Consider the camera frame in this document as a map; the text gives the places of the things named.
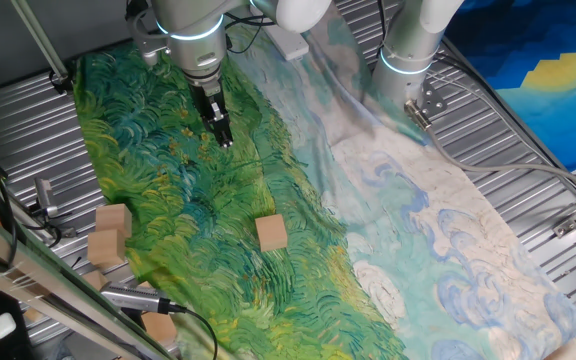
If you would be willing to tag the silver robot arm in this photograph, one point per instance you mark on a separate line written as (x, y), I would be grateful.
(193, 30)

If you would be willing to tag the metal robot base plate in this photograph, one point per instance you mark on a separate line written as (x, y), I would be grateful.
(433, 100)

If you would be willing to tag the silver camera with black plug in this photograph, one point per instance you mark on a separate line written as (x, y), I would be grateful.
(133, 297)

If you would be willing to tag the white power strip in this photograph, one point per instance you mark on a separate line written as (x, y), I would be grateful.
(290, 42)

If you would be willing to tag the white small device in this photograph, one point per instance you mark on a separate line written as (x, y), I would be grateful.
(2, 326)

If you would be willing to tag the blue and yellow cloth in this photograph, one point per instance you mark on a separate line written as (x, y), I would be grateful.
(543, 100)

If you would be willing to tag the painted green blue cloth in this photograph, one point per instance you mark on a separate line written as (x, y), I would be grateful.
(193, 210)

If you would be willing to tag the green metal pole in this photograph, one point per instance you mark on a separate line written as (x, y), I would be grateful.
(40, 40)

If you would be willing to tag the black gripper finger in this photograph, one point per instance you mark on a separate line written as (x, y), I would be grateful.
(208, 129)
(224, 131)

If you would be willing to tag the small wooden block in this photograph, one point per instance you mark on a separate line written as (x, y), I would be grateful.
(271, 233)

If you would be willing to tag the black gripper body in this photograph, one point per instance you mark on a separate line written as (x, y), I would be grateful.
(203, 95)

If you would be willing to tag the large wooden block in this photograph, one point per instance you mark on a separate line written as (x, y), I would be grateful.
(105, 247)
(159, 327)
(113, 219)
(96, 280)

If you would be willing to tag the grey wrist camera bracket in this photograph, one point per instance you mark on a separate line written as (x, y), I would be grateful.
(148, 47)

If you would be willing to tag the aluminium frame bar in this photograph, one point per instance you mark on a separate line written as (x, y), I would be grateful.
(43, 272)

